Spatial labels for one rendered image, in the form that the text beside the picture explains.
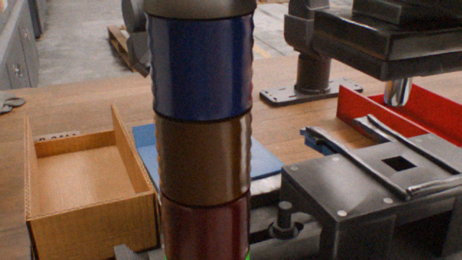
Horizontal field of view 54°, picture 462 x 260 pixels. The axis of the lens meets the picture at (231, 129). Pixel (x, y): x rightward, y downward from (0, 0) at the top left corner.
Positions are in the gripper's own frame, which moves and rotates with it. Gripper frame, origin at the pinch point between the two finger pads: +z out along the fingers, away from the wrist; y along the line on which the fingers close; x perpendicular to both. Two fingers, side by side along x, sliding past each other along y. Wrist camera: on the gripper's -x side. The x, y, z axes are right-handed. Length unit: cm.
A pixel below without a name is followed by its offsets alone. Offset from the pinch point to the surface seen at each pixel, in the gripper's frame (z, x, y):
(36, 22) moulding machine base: -153, -3, -418
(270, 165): 7.7, 1.1, 10.9
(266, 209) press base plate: 12.4, -2.6, 14.5
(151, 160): 3.5, -12.4, 4.3
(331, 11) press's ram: -5.7, 0.5, 31.3
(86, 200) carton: 6.1, -21.6, 5.8
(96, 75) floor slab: -70, 27, -318
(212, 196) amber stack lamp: 5, -20, 48
